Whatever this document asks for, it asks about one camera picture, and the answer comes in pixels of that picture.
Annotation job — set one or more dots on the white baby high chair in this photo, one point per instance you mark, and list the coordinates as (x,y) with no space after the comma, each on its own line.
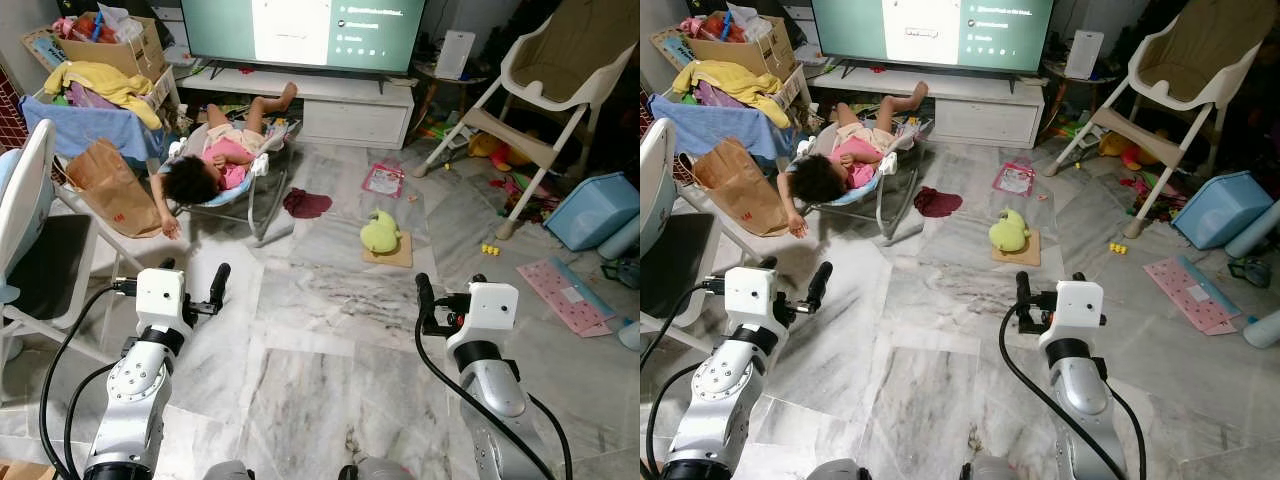
(575,50)
(1200,50)

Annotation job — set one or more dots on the grey robot right leg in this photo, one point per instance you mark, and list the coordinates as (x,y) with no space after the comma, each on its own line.
(375,470)
(992,470)

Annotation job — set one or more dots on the grey robot left leg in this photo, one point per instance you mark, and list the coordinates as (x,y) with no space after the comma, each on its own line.
(833,471)
(226,472)

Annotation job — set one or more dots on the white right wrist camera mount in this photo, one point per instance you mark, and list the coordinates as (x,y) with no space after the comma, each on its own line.
(1078,303)
(492,305)

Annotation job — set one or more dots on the small brown cardboard piece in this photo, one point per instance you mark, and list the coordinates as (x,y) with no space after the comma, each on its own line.
(1033,252)
(403,255)

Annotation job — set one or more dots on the yellow towel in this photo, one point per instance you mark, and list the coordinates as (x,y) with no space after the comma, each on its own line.
(105,82)
(735,82)

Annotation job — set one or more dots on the brown paper bag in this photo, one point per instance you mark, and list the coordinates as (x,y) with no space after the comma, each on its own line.
(110,185)
(738,185)

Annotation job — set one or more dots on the baby bouncer seat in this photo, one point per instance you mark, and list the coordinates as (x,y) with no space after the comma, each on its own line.
(262,165)
(888,165)

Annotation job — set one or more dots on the light blue plastic tub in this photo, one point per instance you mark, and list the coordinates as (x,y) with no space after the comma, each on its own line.
(590,210)
(1220,208)

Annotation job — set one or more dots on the yellow and red plush toy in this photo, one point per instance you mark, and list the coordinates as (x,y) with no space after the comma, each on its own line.
(495,152)
(1128,150)

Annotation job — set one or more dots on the grey robot leg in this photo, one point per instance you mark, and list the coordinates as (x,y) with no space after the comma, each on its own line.
(226,472)
(375,470)
(992,470)
(833,471)

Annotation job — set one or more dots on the green plush toy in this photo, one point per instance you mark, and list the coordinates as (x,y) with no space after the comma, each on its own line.
(380,232)
(1008,230)

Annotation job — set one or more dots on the brown cardboard box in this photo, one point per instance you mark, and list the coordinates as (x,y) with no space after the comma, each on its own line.
(745,55)
(115,58)

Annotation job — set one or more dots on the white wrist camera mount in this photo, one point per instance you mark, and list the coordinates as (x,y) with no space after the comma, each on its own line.
(160,298)
(750,298)
(492,305)
(1078,303)

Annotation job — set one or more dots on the white chair with black seat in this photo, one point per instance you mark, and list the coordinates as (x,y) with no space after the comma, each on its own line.
(655,190)
(25,190)

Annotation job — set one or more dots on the dark red cloth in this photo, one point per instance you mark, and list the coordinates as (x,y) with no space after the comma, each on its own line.
(306,203)
(936,202)

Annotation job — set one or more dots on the white television cabinet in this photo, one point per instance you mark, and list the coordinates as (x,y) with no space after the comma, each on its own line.
(350,110)
(985,110)

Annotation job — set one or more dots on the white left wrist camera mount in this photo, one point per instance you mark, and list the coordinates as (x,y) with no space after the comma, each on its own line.
(160,298)
(750,298)

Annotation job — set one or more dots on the flat screen television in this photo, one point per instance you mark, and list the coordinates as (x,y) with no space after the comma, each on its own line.
(930,30)
(300,30)

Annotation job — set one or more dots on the sleeping child in pink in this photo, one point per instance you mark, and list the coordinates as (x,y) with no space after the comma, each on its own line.
(195,180)
(822,180)

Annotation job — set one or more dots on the white box speaker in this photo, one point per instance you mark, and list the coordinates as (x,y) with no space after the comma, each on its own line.
(455,55)
(1083,55)

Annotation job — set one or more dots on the light blue roll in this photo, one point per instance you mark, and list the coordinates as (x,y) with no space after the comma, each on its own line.
(622,240)
(1255,232)

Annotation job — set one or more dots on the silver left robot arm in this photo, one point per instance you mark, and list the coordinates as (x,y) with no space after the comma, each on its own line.
(135,395)
(722,395)

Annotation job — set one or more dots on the pink plastic packet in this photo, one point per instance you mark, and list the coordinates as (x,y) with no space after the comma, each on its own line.
(383,180)
(1013,179)

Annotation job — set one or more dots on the blue cloth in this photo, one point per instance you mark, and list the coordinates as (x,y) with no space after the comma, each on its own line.
(85,130)
(715,130)

